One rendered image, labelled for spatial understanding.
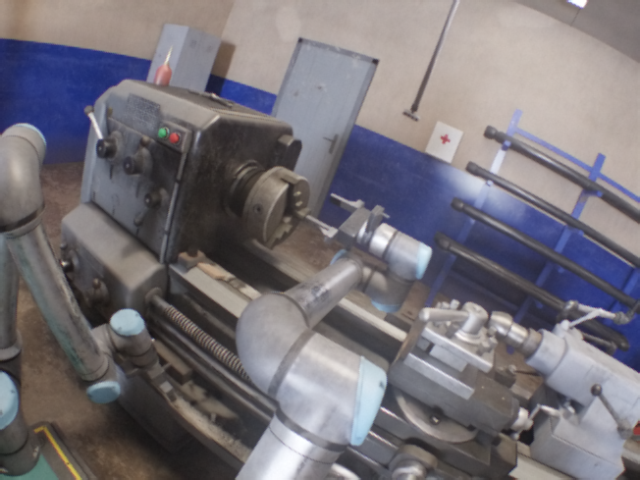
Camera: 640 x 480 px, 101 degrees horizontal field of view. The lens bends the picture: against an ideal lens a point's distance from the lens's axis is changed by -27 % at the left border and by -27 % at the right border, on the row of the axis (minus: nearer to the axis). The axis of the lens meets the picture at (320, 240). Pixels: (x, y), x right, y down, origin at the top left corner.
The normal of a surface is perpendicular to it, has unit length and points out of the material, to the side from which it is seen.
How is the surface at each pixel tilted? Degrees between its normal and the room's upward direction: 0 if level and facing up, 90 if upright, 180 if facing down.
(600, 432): 66
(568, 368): 86
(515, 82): 90
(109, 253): 32
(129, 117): 90
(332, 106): 90
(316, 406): 56
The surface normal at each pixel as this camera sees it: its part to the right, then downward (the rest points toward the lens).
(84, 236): 0.07, -0.64
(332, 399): -0.12, -0.31
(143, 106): -0.43, 0.18
